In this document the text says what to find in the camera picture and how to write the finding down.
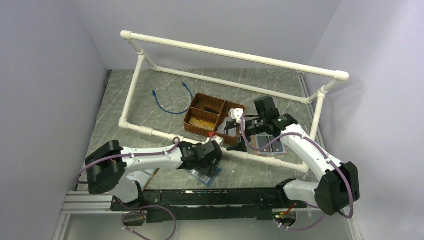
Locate brown wicker divided basket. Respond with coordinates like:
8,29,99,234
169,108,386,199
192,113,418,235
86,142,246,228
183,93,246,145

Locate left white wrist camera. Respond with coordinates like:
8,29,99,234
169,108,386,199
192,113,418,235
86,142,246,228
206,131,224,147

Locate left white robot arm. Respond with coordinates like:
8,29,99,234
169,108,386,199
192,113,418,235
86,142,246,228
75,137,223,210

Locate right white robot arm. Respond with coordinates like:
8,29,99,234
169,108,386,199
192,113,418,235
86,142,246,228
225,96,360,219

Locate white PVC pipe frame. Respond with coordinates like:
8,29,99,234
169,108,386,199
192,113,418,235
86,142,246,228
118,30,350,177

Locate blue card holder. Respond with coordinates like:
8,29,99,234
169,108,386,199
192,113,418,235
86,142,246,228
185,167,222,187

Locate gold cards in basket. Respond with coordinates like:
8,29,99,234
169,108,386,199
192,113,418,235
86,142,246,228
188,117,215,131

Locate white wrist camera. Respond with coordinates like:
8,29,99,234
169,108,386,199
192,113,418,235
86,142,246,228
206,131,224,147
229,108,246,125

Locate blue ethernet cable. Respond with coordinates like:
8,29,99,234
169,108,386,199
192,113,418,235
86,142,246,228
152,81,194,116

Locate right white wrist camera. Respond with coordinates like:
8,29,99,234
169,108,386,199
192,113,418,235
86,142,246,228
229,108,246,125

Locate black credit card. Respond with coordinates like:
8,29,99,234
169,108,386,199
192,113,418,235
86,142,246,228
203,106,220,115

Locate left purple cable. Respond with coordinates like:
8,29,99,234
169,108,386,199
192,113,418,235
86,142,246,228
74,136,182,185

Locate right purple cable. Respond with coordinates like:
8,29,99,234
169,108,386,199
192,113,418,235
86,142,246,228
239,112,355,232

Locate grey cards in basket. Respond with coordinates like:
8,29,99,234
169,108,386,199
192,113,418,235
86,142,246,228
216,114,242,137

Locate purple cable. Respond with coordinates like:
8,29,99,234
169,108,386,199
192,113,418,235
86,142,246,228
74,136,182,185
239,112,355,232

